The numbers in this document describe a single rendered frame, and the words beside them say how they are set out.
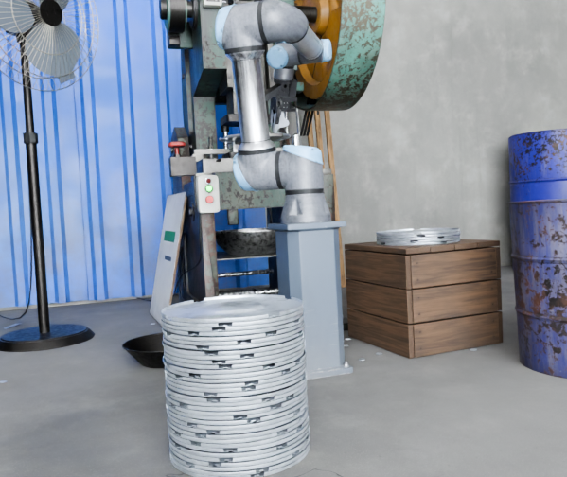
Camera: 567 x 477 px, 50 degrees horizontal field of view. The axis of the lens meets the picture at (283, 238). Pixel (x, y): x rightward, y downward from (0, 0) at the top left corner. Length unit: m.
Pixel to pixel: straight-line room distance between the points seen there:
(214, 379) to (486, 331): 1.20
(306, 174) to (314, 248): 0.22
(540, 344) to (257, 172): 0.94
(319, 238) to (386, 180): 2.38
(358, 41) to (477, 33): 2.24
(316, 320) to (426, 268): 0.42
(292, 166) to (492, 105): 2.96
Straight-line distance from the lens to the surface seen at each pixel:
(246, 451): 1.20
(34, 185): 2.65
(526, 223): 1.81
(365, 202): 4.03
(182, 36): 2.75
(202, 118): 2.75
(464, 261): 2.06
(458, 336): 2.08
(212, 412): 1.16
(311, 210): 1.75
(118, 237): 3.64
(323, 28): 2.76
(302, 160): 1.77
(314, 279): 1.75
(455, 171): 4.36
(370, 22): 2.46
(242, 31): 1.78
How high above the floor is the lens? 0.50
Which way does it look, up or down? 3 degrees down
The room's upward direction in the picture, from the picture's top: 3 degrees counter-clockwise
